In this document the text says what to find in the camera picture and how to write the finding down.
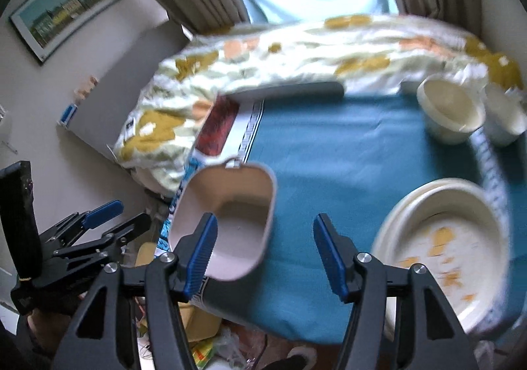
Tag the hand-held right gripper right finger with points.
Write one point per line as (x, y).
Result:
(329, 254)

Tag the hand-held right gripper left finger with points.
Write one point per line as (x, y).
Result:
(201, 254)

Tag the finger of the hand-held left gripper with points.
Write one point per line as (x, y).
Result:
(103, 212)
(131, 226)

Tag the pink square bowl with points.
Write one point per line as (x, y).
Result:
(230, 226)

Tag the plain white plate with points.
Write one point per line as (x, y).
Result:
(381, 244)

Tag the white bowl yellow flower pattern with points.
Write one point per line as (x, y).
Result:
(448, 238)

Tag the yellow bag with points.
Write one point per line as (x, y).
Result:
(201, 320)

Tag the teal table cloth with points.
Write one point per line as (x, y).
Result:
(337, 156)

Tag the white slipper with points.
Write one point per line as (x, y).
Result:
(300, 353)

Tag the small blue box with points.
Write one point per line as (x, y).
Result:
(68, 114)

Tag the small pink figure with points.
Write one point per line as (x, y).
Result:
(86, 86)

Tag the red patterned cloth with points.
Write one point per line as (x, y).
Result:
(218, 127)

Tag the grey headboard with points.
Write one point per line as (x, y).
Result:
(123, 77)

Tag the cream round bowl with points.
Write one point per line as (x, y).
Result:
(451, 110)

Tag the floral duvet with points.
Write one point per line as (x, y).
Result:
(296, 53)

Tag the framed picture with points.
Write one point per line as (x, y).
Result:
(66, 9)

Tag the white round bowl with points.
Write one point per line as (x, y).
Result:
(504, 116)

